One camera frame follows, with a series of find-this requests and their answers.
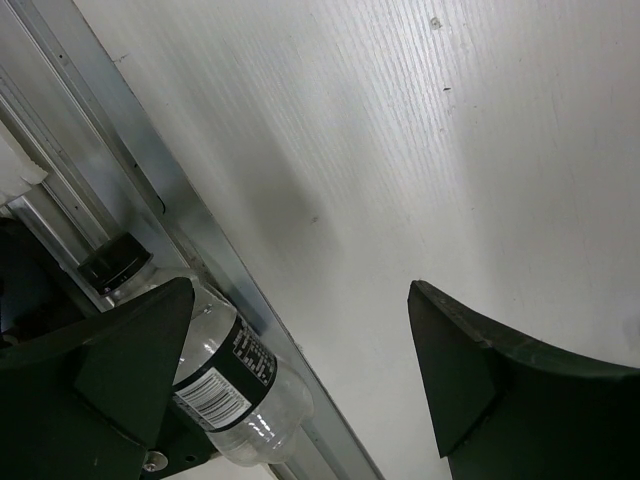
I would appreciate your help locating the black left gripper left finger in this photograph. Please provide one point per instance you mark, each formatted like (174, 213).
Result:
(87, 401)

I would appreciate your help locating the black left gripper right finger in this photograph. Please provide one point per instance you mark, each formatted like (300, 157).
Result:
(504, 405)

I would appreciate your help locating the black label plastic bottle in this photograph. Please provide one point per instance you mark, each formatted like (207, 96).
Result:
(249, 402)

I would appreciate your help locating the aluminium table frame rail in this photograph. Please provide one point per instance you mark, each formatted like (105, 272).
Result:
(109, 171)

